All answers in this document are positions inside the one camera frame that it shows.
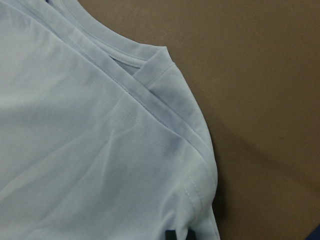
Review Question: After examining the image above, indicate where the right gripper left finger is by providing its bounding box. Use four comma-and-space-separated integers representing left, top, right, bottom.
165, 230, 177, 240

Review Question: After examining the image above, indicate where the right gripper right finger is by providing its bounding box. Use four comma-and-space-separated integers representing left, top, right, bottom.
186, 230, 197, 240

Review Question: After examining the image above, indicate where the brown paper table cover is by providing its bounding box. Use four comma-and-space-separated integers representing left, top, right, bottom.
81, 0, 320, 240

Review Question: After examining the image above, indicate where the light blue t-shirt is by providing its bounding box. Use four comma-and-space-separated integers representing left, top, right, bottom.
0, 0, 220, 240

